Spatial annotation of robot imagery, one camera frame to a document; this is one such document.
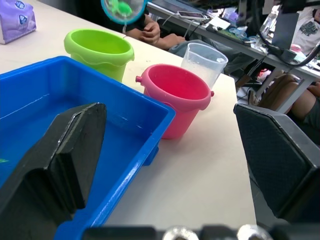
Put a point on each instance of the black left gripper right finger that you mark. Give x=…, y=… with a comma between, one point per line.
x=275, y=155

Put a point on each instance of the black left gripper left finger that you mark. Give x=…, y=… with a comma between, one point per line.
x=62, y=162

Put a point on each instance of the green toy fish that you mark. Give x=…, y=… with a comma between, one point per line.
x=2, y=161
x=122, y=8

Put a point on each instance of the teal rimmed fishing net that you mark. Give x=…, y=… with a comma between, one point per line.
x=137, y=10

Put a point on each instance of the blue plastic tub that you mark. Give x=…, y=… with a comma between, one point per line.
x=125, y=140

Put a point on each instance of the pink plastic bucket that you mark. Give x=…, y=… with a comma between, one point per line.
x=175, y=120

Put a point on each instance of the clear plastic measuring cup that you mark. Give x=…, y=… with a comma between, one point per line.
x=200, y=62

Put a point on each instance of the green plastic bucket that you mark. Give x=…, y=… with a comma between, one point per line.
x=100, y=42

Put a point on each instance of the bystander bare hand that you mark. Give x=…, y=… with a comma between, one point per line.
x=151, y=32

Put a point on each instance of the bystander bare leg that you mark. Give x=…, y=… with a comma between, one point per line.
x=300, y=102

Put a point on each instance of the grey office desk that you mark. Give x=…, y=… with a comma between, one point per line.
x=250, y=50

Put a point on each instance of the bystander in black shirt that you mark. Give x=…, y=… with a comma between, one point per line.
x=225, y=52

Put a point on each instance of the dark laptop screen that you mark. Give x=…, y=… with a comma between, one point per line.
x=285, y=30

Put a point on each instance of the bystander in white t-shirt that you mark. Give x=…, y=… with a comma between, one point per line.
x=308, y=27

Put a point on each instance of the white paper pad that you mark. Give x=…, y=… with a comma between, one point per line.
x=219, y=22

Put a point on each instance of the purple tissue pack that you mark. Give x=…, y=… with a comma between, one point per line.
x=15, y=25

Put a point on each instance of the white smartphone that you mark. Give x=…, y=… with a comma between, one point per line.
x=190, y=14

